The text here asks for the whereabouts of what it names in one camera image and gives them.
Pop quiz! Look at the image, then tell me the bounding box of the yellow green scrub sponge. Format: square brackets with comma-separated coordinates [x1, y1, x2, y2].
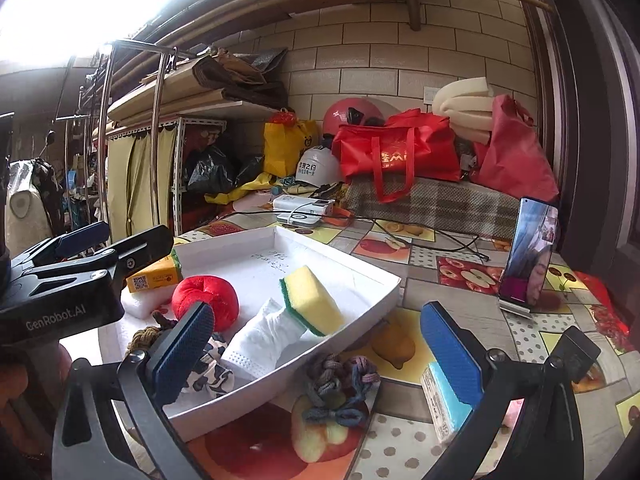
[280, 266, 345, 337]

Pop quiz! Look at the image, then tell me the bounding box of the dark wooden door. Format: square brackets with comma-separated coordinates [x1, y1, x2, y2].
[525, 0, 639, 294]

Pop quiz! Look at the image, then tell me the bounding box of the black cable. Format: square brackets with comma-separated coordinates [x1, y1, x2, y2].
[219, 206, 492, 264]

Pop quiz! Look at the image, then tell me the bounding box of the plaid cloth covered box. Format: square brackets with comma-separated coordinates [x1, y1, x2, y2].
[342, 176, 520, 240]

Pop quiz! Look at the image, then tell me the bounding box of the black plastic bag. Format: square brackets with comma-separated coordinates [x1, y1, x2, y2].
[186, 145, 264, 195]

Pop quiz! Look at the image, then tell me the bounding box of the yellow small box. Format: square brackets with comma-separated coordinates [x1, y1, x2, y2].
[126, 252, 182, 294]

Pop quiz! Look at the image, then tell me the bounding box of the white face mask pack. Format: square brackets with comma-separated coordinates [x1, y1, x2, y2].
[221, 299, 307, 380]

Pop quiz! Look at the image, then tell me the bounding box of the red plastic bag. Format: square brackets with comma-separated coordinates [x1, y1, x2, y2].
[576, 271, 629, 339]

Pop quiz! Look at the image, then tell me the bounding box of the blue tissue pack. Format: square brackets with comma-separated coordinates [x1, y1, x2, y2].
[421, 361, 472, 444]

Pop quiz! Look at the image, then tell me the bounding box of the red nonwoven bag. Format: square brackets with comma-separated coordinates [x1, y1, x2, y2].
[470, 94, 560, 203]

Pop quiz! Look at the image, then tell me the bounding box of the cream foam roll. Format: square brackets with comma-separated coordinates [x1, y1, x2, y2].
[432, 77, 494, 145]

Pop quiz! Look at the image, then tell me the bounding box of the metal shelf with curtain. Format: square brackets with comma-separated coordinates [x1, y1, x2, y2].
[91, 40, 288, 240]

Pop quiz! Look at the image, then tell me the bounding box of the yellow shopping bag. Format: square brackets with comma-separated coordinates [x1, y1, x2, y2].
[264, 110, 319, 178]

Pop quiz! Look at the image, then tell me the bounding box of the red tote bag gold print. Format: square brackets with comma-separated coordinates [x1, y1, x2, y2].
[332, 108, 461, 204]

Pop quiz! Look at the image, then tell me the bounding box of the patterned cloth toy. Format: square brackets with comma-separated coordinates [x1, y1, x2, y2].
[181, 333, 234, 399]

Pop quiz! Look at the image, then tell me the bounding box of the white shallow box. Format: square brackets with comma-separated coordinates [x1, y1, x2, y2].
[98, 224, 403, 443]

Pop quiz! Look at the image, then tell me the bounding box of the white foam slab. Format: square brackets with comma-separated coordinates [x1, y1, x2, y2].
[120, 285, 176, 320]

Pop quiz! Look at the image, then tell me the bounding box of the smartphone on stand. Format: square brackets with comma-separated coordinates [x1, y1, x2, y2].
[498, 197, 558, 318]

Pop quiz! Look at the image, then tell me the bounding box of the red helmet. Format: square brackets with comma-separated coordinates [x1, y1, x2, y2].
[322, 98, 385, 136]

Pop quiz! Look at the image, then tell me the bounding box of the braided rope knot toy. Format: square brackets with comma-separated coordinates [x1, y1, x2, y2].
[303, 353, 381, 428]

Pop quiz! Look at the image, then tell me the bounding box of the red plush apple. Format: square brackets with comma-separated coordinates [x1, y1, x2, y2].
[171, 275, 240, 332]

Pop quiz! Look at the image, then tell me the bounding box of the white helmet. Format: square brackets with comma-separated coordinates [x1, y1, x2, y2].
[295, 146, 343, 188]

